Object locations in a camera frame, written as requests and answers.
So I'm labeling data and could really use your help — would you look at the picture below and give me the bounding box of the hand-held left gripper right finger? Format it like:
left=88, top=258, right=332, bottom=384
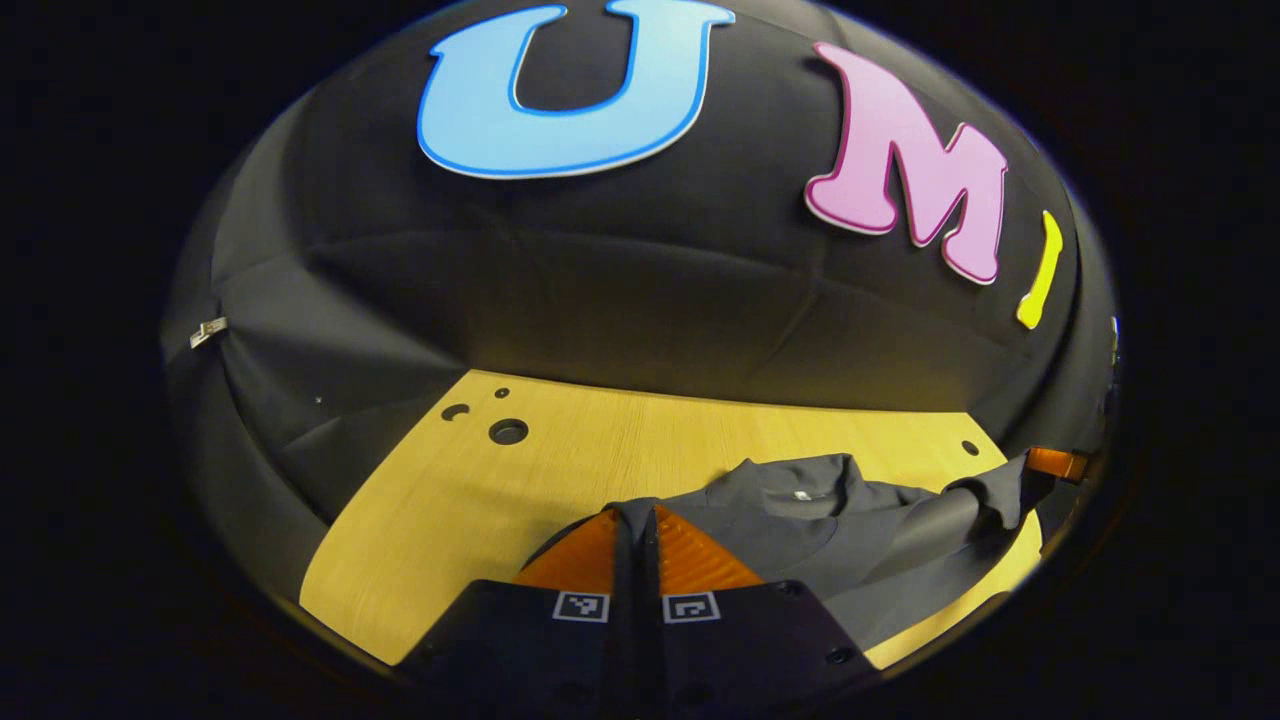
left=640, top=503, right=883, bottom=713

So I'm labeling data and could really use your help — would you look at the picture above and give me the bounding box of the dark grey polo shirt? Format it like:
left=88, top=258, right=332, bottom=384
left=520, top=452, right=1056, bottom=653

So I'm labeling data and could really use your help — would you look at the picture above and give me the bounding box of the black backdrop cloth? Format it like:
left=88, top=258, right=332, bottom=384
left=160, top=0, right=1121, bottom=561

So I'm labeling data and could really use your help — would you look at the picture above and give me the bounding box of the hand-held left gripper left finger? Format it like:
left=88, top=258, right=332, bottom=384
left=398, top=505, right=643, bottom=713

